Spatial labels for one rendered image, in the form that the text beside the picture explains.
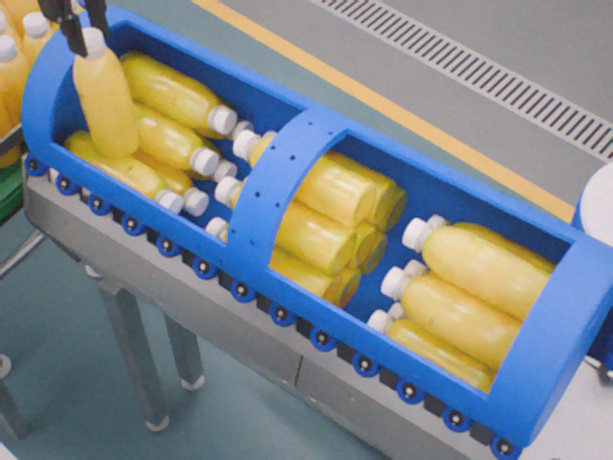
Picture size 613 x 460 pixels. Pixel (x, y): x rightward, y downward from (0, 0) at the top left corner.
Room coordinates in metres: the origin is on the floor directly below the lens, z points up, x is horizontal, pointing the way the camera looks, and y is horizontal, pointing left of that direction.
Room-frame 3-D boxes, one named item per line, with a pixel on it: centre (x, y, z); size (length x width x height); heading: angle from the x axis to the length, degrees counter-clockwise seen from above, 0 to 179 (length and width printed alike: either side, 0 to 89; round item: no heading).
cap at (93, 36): (0.99, 0.30, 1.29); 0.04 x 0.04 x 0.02
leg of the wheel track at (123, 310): (1.04, 0.39, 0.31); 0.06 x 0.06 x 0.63; 54
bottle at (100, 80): (0.99, 0.29, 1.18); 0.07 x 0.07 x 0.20
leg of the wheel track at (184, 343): (1.15, 0.30, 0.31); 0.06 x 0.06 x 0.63; 54
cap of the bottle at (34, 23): (1.26, 0.46, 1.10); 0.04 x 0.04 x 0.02
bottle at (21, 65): (1.20, 0.51, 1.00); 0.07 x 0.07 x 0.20
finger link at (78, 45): (0.97, 0.31, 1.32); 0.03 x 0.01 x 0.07; 54
